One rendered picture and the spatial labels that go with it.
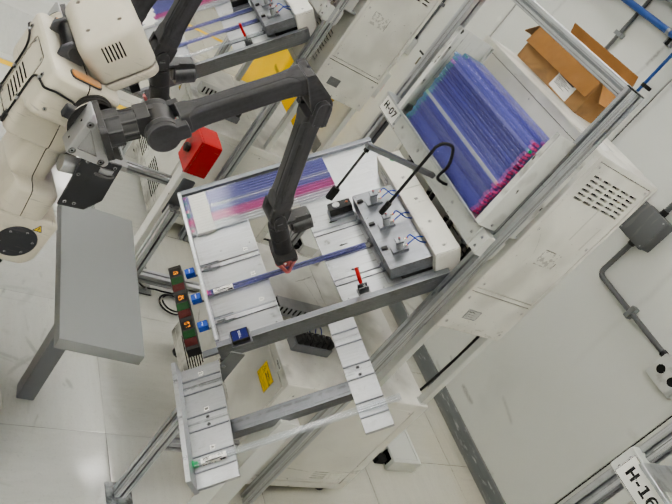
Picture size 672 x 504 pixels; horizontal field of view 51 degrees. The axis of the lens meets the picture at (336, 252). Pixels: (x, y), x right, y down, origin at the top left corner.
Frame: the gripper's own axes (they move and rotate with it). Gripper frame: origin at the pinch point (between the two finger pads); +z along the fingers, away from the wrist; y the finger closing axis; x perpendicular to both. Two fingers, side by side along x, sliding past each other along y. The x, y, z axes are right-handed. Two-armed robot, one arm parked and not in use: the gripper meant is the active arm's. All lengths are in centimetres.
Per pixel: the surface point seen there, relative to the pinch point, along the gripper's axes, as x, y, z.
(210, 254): 21.1, 16.6, 1.0
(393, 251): -30.6, -11.4, -6.2
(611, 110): -87, -23, -46
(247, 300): 14.3, -6.5, 1.2
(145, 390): 60, 22, 66
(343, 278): -14.9, -9.8, 0.6
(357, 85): -64, 125, 28
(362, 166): -37, 36, 0
